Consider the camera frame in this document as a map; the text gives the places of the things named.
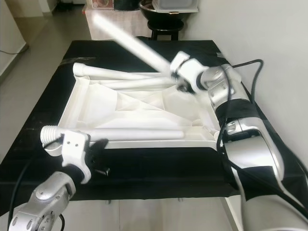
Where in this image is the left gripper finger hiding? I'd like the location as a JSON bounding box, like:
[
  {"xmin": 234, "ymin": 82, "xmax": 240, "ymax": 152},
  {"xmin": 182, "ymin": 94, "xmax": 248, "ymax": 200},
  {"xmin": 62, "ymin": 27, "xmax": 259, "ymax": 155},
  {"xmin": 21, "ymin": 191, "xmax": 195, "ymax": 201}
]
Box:
[{"xmin": 90, "ymin": 139, "xmax": 109, "ymax": 157}]

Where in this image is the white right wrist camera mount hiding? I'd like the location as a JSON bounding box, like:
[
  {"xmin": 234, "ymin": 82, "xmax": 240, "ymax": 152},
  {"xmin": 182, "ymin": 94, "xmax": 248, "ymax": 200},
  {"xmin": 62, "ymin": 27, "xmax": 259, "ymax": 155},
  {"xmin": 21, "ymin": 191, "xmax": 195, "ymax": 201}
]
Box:
[{"xmin": 170, "ymin": 51, "xmax": 206, "ymax": 93}]

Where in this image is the white plastic table top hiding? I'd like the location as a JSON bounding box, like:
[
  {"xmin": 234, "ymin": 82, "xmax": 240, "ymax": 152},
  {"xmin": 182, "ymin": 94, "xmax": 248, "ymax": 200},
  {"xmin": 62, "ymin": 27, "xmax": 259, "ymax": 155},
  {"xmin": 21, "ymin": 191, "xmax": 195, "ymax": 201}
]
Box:
[{"xmin": 45, "ymin": 67, "xmax": 224, "ymax": 155}]

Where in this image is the red printed box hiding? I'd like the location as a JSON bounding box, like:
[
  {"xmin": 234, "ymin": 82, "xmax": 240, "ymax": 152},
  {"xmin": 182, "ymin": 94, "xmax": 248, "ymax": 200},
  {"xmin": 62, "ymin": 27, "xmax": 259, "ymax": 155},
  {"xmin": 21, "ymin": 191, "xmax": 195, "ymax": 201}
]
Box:
[{"xmin": 92, "ymin": 0, "xmax": 117, "ymax": 9}]

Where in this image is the beige mat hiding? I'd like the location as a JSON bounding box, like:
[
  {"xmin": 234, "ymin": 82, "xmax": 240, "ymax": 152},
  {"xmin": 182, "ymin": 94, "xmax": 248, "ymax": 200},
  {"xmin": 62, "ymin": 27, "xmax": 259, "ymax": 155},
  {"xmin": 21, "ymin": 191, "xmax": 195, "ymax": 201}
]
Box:
[{"xmin": 84, "ymin": 7, "xmax": 150, "ymax": 41}]

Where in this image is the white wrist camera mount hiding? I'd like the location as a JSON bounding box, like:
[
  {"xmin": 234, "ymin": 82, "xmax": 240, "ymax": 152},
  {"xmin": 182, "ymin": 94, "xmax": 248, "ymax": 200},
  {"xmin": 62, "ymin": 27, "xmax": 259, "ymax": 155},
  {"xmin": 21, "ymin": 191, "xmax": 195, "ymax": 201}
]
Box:
[
  {"xmin": 170, "ymin": 51, "xmax": 206, "ymax": 93},
  {"xmin": 60, "ymin": 130, "xmax": 92, "ymax": 184}
]

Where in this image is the black stool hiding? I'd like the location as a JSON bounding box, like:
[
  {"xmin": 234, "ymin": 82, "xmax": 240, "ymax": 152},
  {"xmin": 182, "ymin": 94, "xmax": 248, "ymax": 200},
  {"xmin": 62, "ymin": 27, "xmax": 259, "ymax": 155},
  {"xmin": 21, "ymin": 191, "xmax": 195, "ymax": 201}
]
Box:
[{"xmin": 147, "ymin": 26, "xmax": 187, "ymax": 41}]

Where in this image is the translucent grey plastic container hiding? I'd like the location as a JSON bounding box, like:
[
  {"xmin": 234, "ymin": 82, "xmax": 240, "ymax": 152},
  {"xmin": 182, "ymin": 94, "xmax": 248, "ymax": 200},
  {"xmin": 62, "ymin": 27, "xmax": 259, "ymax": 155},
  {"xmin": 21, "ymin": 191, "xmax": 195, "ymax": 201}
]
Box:
[{"xmin": 152, "ymin": 0, "xmax": 199, "ymax": 13}]

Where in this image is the black bag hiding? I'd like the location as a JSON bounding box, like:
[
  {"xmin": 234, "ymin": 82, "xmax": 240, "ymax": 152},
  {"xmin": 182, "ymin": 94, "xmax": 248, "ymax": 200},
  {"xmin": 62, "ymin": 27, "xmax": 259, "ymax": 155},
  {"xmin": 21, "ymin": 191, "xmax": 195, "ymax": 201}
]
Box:
[{"xmin": 115, "ymin": 0, "xmax": 142, "ymax": 11}]

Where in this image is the thin black floor cable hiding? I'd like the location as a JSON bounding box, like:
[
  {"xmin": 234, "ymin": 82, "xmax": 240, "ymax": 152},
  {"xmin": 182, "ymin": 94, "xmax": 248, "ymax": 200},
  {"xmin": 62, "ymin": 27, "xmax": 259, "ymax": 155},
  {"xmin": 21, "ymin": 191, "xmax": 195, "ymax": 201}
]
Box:
[{"xmin": 0, "ymin": 46, "xmax": 28, "ymax": 55}]

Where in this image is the black tablecloth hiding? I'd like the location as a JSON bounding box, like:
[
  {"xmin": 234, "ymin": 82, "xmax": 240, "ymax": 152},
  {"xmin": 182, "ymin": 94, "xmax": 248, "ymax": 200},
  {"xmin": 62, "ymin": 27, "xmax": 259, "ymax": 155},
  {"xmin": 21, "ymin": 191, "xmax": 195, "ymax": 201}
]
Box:
[{"xmin": 0, "ymin": 39, "xmax": 308, "ymax": 217}]

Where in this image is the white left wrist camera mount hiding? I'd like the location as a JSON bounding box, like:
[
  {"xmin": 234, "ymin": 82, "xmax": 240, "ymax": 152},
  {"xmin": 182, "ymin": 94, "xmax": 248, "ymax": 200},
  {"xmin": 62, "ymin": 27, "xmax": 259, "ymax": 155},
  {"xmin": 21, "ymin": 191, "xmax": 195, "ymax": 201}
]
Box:
[{"xmin": 60, "ymin": 130, "xmax": 92, "ymax": 184}]

